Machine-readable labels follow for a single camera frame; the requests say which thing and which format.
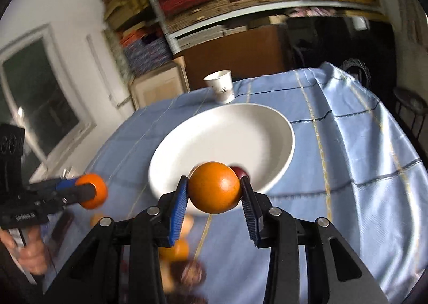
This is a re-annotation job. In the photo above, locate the white metal shelf rack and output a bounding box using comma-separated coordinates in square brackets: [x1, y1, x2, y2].
[135, 0, 392, 57]

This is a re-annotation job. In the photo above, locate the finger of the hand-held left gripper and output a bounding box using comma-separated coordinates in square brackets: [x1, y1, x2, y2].
[43, 184, 98, 207]
[28, 178, 81, 193]

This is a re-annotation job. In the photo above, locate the black board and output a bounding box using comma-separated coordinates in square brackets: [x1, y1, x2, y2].
[289, 15, 397, 72]

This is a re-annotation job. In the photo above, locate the cardboard box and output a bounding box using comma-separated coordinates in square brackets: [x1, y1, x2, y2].
[129, 61, 189, 111]

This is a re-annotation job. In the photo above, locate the person's left hand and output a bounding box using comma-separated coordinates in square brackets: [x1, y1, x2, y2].
[0, 224, 48, 276]

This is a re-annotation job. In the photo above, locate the white framed window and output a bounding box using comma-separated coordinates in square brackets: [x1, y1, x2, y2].
[0, 25, 96, 171]

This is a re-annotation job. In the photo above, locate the white oval plate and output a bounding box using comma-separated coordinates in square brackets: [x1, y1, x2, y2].
[148, 103, 296, 218]

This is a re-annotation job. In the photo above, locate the white paper cup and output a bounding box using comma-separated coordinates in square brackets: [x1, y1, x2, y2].
[203, 70, 235, 105]

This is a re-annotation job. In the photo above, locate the stack of blue patterned boxes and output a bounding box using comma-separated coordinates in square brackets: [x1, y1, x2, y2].
[120, 28, 173, 75]

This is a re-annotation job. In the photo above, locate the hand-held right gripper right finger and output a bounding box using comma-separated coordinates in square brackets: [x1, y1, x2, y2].
[239, 175, 390, 304]

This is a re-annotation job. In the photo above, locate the brown wooden cabinet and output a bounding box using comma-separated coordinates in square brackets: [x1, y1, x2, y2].
[182, 26, 291, 91]

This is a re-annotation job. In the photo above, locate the light blue checked tablecloth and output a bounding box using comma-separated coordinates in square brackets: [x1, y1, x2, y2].
[32, 61, 428, 304]

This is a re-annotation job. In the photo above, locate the large orange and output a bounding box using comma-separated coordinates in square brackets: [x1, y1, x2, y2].
[189, 162, 242, 214]

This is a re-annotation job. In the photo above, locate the white wall conduit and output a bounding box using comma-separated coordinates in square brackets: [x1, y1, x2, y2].
[86, 34, 102, 92]

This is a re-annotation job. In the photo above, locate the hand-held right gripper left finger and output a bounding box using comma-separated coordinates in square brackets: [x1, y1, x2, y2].
[43, 175, 189, 304]

